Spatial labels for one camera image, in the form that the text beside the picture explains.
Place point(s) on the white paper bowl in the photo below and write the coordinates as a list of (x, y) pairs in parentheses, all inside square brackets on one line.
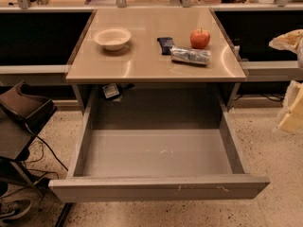
[(112, 39)]

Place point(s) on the red apple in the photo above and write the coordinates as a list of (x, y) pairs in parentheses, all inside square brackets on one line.
[(199, 38)]

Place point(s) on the grey left side rail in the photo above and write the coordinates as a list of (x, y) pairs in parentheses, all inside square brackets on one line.
[(33, 74)]

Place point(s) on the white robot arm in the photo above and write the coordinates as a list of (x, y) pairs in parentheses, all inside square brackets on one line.
[(290, 117)]

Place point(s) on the grey drawer cabinet with top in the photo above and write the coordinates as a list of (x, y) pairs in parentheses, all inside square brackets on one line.
[(148, 81)]

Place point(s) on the grey rail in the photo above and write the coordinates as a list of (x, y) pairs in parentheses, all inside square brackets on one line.
[(33, 74), (272, 70)]

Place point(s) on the grey top drawer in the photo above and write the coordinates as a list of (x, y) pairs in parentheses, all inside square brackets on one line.
[(158, 144)]

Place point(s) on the dark blue snack bar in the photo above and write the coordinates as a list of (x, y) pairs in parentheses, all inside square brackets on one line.
[(166, 44)]

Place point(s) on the silver foil snack bag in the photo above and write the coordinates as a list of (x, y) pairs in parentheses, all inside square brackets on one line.
[(190, 55)]

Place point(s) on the grey right side rail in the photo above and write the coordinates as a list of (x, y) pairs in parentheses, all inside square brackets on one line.
[(272, 70)]

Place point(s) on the grey sneaker shoe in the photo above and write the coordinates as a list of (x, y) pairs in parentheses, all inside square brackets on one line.
[(13, 210)]

